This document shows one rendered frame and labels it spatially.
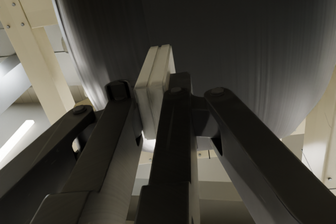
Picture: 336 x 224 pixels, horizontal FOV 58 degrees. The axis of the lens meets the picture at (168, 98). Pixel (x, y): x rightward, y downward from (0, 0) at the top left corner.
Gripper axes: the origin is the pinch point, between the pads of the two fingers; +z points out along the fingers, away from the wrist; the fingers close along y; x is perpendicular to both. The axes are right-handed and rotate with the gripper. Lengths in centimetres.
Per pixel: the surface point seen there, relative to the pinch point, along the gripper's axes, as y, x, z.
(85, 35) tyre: -8.0, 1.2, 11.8
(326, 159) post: 26, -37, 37
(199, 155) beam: -1, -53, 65
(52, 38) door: -210, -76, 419
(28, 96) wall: -304, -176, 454
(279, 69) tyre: 10.0, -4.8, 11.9
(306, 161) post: 26, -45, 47
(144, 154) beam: -19, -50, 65
